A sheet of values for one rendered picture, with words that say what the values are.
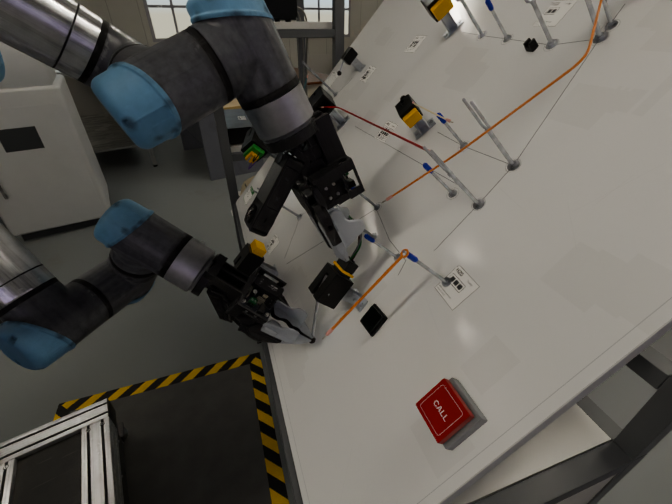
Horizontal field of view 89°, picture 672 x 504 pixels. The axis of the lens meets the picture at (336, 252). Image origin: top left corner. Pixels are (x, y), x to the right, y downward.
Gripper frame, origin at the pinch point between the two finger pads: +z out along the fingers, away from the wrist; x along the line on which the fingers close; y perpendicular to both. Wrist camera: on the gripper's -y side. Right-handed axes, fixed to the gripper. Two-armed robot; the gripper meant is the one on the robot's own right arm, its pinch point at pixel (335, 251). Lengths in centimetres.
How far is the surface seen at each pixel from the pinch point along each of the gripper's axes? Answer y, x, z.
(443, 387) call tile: 0.4, -23.6, 7.5
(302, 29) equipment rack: 37, 87, -22
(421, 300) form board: 6.5, -10.6, 8.4
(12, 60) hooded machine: -94, 282, -73
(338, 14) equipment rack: 51, 86, -21
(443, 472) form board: -4.9, -28.3, 13.8
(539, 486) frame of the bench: 8, -28, 45
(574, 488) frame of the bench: 13, -30, 48
